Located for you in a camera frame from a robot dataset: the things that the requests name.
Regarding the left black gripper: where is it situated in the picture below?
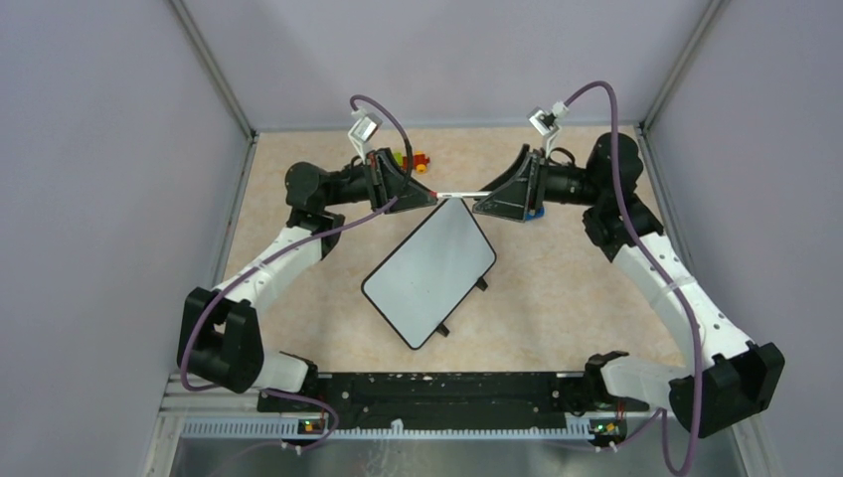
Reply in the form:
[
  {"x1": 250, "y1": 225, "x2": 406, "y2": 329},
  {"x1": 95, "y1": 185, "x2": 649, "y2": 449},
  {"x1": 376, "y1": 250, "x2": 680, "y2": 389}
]
[{"x1": 322, "y1": 147, "x2": 437, "y2": 215}]

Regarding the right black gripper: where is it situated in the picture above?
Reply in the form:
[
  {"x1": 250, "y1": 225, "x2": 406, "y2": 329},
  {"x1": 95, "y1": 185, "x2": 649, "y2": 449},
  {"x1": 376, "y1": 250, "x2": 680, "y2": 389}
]
[{"x1": 472, "y1": 145, "x2": 603, "y2": 223}]

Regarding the red capped whiteboard marker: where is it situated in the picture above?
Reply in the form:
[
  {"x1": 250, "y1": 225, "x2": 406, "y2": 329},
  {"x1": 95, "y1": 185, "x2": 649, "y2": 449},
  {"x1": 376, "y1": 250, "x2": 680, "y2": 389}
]
[{"x1": 430, "y1": 191, "x2": 490, "y2": 200}]

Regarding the small whiteboard with stand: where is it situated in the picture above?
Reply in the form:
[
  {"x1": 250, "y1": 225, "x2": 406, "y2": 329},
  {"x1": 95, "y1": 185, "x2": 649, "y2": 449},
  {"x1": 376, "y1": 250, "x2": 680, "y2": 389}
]
[{"x1": 361, "y1": 199, "x2": 497, "y2": 351}]

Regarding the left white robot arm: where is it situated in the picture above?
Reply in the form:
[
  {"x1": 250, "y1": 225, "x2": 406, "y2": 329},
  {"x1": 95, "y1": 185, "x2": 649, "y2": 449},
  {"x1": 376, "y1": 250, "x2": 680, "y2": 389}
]
[{"x1": 176, "y1": 148, "x2": 437, "y2": 411}]

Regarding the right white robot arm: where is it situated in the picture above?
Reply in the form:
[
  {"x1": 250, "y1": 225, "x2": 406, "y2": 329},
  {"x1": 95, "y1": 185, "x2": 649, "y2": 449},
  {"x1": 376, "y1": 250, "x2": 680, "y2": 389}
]
[{"x1": 472, "y1": 133, "x2": 785, "y2": 438}]

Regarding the blue toy car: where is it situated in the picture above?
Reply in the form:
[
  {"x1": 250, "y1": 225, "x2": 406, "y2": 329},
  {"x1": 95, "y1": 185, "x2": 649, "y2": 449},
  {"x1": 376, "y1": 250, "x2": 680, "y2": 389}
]
[{"x1": 525, "y1": 207, "x2": 545, "y2": 221}]

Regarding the red green toy train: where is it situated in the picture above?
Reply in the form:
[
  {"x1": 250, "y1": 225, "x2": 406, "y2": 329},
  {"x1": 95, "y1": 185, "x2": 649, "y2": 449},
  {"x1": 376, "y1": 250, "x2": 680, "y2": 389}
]
[{"x1": 393, "y1": 152, "x2": 430, "y2": 174}]

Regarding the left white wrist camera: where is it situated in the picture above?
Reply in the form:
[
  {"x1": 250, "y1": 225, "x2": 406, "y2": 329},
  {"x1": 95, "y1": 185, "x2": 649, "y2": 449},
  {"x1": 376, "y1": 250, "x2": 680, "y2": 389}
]
[{"x1": 347, "y1": 108, "x2": 383, "y2": 160}]

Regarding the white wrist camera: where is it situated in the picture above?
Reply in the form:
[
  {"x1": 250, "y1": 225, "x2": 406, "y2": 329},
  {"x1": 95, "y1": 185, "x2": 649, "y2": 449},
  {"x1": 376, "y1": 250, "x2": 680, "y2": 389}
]
[
  {"x1": 528, "y1": 100, "x2": 570, "y2": 156},
  {"x1": 347, "y1": 108, "x2": 383, "y2": 160}
]

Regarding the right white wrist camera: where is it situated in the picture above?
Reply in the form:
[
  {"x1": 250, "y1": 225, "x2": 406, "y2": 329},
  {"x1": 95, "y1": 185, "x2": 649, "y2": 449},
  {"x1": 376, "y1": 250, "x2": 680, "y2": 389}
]
[{"x1": 528, "y1": 100, "x2": 570, "y2": 156}]

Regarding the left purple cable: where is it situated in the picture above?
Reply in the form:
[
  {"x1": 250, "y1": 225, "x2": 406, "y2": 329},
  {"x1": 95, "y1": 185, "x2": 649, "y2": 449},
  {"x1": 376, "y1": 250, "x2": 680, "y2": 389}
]
[{"x1": 179, "y1": 94, "x2": 417, "y2": 454}]

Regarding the grey slotted cable duct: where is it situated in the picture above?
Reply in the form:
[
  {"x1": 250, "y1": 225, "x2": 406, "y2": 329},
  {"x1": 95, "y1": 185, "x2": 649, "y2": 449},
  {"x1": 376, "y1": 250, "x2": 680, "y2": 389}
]
[{"x1": 181, "y1": 417, "x2": 593, "y2": 440}]

